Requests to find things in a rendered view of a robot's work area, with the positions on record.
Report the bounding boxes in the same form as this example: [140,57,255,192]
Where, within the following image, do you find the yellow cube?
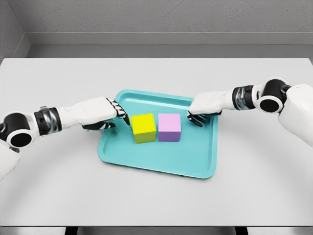
[131,113,157,144]

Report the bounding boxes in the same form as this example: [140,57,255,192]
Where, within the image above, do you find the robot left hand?
[78,96,131,132]

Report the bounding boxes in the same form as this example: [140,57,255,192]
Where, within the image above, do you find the pink cube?
[157,113,182,142]

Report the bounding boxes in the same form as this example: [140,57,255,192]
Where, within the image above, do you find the teal tray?
[97,89,219,179]

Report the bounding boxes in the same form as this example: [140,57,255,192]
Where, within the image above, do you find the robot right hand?
[187,91,223,127]

